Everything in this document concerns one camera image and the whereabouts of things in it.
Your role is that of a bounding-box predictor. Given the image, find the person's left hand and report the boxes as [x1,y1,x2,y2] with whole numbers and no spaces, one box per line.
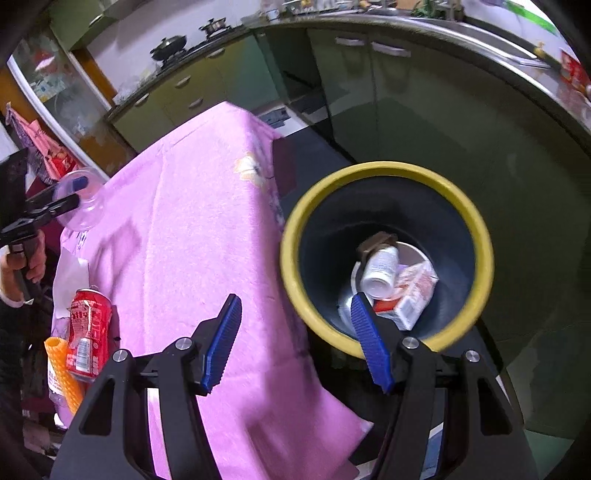
[0,228,47,305]

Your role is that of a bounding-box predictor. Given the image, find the light green lower cabinets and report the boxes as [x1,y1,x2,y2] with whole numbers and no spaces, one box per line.
[108,32,282,158]

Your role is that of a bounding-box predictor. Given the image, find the black wok with lid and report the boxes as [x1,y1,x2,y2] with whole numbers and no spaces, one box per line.
[150,34,190,62]

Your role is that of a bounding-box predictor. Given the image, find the black yellow-rimmed trash bin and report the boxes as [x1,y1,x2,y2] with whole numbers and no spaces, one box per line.
[279,161,495,361]

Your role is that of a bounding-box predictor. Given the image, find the person's left forearm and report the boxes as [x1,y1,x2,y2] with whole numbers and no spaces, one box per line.
[0,295,28,370]

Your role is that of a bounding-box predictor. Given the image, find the steel kitchen sink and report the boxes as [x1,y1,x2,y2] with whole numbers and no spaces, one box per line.
[462,18,552,70]

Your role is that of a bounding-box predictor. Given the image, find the orange foam net sleeve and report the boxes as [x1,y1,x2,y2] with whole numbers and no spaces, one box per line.
[44,336,86,416]

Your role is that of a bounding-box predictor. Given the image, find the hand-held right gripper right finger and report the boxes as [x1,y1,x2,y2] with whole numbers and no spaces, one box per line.
[350,293,539,480]

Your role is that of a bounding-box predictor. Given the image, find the red instant noodle cup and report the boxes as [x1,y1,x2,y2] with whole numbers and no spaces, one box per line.
[351,240,430,319]

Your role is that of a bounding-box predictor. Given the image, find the white tissue paper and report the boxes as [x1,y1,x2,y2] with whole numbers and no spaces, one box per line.
[52,251,90,319]

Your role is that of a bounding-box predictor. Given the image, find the white supplement bottle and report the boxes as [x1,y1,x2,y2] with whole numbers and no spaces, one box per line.
[361,246,400,300]

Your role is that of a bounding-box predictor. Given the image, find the glass sliding door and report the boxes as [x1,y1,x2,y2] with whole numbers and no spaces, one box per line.
[7,32,121,176]

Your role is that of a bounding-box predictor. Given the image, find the dark green lower cabinets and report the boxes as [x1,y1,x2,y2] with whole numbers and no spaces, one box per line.
[256,23,591,444]

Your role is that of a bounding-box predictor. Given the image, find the plastic bags on counter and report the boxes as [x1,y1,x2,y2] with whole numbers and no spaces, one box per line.
[113,74,153,104]

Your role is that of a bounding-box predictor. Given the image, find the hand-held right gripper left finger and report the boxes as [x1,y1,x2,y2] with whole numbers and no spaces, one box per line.
[48,293,243,480]

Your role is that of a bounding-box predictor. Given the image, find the red mug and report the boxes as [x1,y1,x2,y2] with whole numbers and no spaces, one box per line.
[560,48,591,93]

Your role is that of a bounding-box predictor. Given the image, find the small brown box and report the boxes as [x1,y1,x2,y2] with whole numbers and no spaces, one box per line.
[356,232,399,259]

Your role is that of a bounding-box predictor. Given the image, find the black gas stove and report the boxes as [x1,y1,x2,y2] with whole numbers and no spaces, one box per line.
[152,37,234,63]

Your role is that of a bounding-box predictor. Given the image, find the pink floral tablecloth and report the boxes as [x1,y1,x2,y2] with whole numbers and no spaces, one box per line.
[51,100,375,480]

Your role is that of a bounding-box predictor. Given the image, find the pink checked apron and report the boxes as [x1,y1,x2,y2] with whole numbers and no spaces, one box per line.
[4,104,79,185]

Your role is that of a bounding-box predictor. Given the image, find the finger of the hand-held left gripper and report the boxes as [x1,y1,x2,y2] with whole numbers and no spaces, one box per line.
[25,194,81,228]
[28,175,90,206]

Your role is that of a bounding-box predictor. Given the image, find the clear plastic cup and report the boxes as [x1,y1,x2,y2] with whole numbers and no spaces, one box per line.
[52,168,109,232]

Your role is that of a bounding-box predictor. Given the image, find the steel pot with lid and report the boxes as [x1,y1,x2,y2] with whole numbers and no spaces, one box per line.
[199,17,232,38]

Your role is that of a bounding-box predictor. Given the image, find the red soda can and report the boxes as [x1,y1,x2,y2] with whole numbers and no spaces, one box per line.
[65,287,114,381]

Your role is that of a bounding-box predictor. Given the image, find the small milk carton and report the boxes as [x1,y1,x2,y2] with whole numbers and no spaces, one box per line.
[374,261,439,332]

